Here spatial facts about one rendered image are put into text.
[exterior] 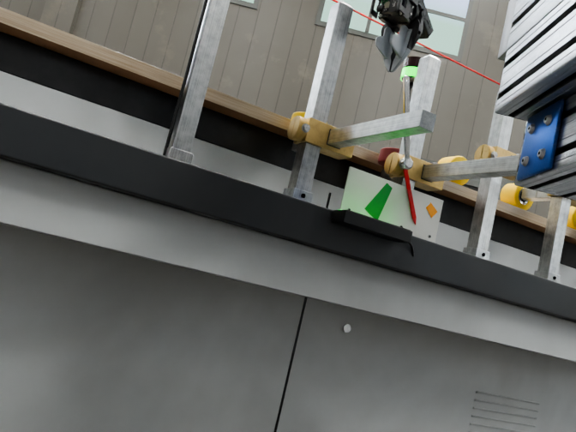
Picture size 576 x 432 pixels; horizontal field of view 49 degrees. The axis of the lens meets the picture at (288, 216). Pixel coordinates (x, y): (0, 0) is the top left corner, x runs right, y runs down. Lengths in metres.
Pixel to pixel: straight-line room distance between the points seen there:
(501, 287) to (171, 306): 0.76
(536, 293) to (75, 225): 1.08
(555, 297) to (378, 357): 0.46
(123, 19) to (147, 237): 5.78
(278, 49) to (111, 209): 5.61
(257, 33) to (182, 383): 5.54
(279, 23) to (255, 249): 5.62
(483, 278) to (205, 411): 0.69
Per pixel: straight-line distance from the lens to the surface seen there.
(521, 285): 1.63
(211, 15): 1.24
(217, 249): 1.21
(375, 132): 1.16
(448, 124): 6.76
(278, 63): 6.62
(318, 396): 1.60
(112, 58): 1.33
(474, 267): 1.52
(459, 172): 1.34
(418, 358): 1.76
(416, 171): 1.42
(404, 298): 1.44
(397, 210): 1.39
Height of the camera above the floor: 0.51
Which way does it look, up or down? 7 degrees up
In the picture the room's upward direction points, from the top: 13 degrees clockwise
